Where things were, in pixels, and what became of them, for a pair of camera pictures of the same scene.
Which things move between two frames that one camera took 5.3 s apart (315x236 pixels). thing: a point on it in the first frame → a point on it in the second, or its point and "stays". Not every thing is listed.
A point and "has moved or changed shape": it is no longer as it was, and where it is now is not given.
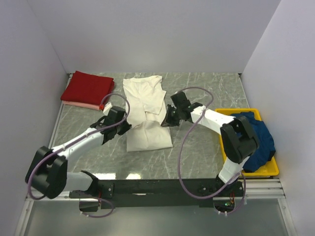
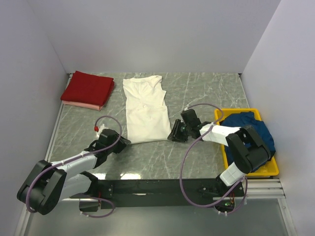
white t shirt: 146,111 has moved or changed shape
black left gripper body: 122,128 → 118,147
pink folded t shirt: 90,105 stays
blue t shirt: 266,148 stays
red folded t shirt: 88,88 stays
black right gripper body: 173,117 → 181,131
